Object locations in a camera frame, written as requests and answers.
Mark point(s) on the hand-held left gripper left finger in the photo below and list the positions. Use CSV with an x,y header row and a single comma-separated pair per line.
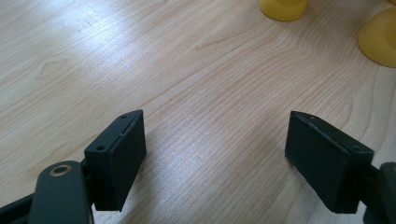
x,y
120,161

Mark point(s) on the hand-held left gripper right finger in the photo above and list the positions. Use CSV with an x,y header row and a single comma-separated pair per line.
x,y
323,161

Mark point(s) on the cream bin with face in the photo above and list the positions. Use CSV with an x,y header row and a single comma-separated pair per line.
x,y
283,9

